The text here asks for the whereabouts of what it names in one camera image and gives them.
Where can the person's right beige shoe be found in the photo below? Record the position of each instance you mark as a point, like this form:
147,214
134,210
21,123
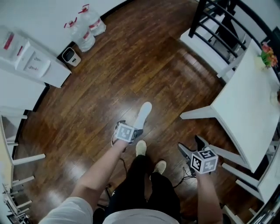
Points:
159,167

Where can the potted orange flowers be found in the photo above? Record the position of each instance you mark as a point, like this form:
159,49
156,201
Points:
268,54

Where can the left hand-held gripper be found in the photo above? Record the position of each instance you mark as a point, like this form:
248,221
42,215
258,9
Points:
125,132

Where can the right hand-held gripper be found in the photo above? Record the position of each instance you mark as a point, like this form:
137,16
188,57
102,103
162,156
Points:
204,163

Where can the person's white shirt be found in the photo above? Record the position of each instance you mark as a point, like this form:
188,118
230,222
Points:
72,212

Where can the person's right forearm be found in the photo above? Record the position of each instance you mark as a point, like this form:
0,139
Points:
207,197

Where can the person's left forearm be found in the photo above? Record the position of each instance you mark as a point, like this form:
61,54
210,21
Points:
102,166

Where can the white water dispenser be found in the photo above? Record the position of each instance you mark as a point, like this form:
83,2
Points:
32,63

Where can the clear water bottle red cap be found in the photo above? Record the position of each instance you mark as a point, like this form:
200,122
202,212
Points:
84,36
94,20

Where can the white trash bin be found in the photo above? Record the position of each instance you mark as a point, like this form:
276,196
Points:
71,57

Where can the person's beige shoe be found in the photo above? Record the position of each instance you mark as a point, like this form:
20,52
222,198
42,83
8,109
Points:
159,167
141,147

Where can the person's left beige shoe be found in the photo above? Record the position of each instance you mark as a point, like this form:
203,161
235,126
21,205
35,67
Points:
141,147

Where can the person's black trousers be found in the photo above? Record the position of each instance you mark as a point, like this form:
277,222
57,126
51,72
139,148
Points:
135,186

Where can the black metal railing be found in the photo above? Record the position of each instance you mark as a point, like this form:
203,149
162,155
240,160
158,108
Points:
198,15

